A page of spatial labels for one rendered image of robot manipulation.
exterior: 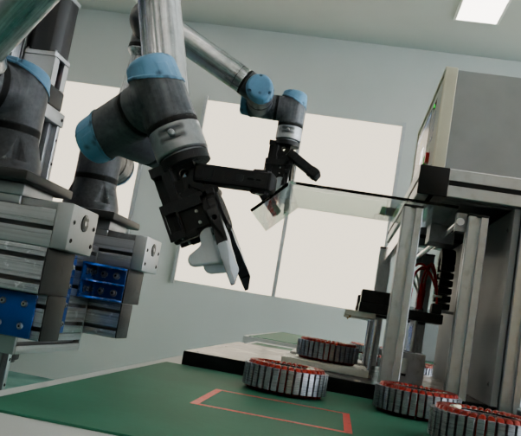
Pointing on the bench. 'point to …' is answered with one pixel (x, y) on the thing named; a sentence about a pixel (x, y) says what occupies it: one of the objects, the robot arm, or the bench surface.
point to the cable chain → (446, 262)
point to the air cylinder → (414, 373)
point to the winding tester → (491, 125)
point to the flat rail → (390, 248)
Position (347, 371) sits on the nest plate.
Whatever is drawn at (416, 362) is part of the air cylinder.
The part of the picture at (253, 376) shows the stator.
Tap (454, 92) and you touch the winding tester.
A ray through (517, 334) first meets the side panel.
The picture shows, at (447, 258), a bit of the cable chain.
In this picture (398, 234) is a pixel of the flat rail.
